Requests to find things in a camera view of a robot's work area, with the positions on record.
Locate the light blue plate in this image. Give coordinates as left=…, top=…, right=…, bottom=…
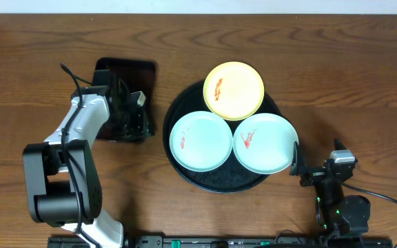
left=169, top=111, right=233, bottom=172
left=233, top=113, right=299, bottom=174

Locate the yellow plate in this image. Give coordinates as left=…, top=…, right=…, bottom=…
left=203, top=61, right=265, bottom=121

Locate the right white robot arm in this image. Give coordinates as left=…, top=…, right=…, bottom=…
left=289, top=138, right=371, bottom=247

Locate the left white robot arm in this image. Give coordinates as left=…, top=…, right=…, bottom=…
left=22, top=70, right=148, bottom=247

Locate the dark rectangular tray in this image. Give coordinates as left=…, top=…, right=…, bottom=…
left=94, top=57, right=156, bottom=143

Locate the round black serving tray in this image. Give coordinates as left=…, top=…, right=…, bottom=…
left=163, top=81, right=269, bottom=193

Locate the left black cable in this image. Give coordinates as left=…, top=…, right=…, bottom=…
left=59, top=63, right=103, bottom=248

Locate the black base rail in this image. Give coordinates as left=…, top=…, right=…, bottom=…
left=46, top=235, right=394, bottom=248

